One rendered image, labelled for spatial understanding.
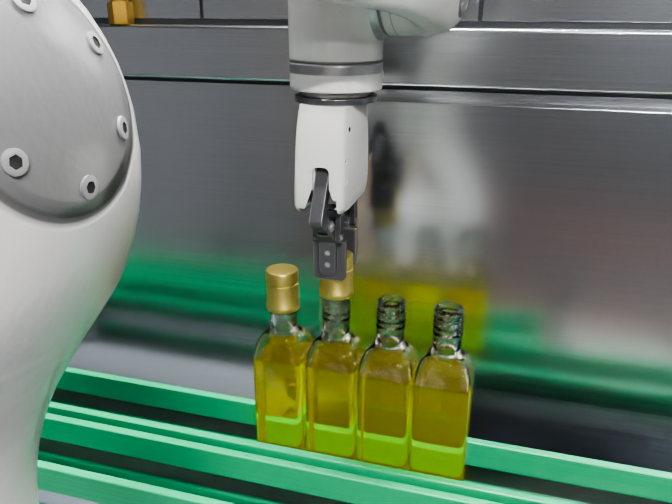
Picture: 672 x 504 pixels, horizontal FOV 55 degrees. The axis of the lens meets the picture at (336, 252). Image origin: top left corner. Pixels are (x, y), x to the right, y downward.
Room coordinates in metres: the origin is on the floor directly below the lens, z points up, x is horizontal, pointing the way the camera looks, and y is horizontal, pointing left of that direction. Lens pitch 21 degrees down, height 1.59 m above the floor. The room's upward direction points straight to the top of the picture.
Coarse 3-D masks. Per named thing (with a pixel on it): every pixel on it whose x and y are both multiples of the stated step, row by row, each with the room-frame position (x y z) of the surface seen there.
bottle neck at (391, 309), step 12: (384, 300) 0.60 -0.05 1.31; (396, 300) 0.60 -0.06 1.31; (384, 312) 0.58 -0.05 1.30; (396, 312) 0.58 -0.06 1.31; (384, 324) 0.58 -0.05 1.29; (396, 324) 0.57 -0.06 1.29; (384, 336) 0.58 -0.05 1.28; (396, 336) 0.58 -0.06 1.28; (384, 348) 0.58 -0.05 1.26; (396, 348) 0.58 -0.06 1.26
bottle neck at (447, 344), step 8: (440, 304) 0.58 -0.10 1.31; (448, 304) 0.58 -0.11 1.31; (456, 304) 0.58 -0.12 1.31; (440, 312) 0.56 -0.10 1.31; (448, 312) 0.56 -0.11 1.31; (456, 312) 0.56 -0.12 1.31; (440, 320) 0.56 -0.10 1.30; (448, 320) 0.56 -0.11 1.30; (456, 320) 0.56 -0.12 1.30; (440, 328) 0.56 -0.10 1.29; (448, 328) 0.56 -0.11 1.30; (456, 328) 0.56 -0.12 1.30; (440, 336) 0.56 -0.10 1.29; (448, 336) 0.56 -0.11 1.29; (456, 336) 0.56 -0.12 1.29; (432, 344) 0.57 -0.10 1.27; (440, 344) 0.56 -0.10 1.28; (448, 344) 0.56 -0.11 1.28; (456, 344) 0.56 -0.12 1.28; (440, 352) 0.56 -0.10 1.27; (448, 352) 0.56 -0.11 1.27; (456, 352) 0.56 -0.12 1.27
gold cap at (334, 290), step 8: (352, 256) 0.60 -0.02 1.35; (352, 264) 0.60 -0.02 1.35; (352, 272) 0.60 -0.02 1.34; (320, 280) 0.60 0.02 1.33; (328, 280) 0.59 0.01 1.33; (336, 280) 0.59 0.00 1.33; (344, 280) 0.59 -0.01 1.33; (352, 280) 0.60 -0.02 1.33; (320, 288) 0.60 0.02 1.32; (328, 288) 0.59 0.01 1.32; (336, 288) 0.59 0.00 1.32; (344, 288) 0.59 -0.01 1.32; (352, 288) 0.60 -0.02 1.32; (328, 296) 0.59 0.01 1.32; (336, 296) 0.59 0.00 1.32; (344, 296) 0.59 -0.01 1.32
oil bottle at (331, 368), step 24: (312, 360) 0.59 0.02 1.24; (336, 360) 0.58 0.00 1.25; (360, 360) 0.59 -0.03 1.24; (312, 384) 0.58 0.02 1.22; (336, 384) 0.58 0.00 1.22; (312, 408) 0.58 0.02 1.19; (336, 408) 0.58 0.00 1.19; (312, 432) 0.58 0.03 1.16; (336, 432) 0.58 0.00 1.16; (336, 456) 0.58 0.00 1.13
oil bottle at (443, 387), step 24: (432, 360) 0.56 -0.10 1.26; (456, 360) 0.56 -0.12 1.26; (432, 384) 0.55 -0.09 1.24; (456, 384) 0.54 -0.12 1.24; (432, 408) 0.55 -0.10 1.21; (456, 408) 0.54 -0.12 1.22; (432, 432) 0.55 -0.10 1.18; (456, 432) 0.54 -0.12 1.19; (432, 456) 0.55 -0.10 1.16; (456, 456) 0.54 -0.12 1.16
